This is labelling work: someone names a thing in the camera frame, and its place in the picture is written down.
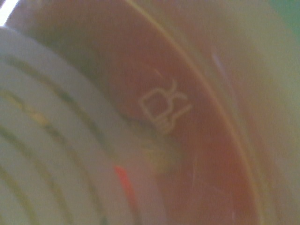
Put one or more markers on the yellow plastic plate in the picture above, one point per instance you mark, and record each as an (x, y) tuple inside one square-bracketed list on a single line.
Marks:
[(149, 112)]

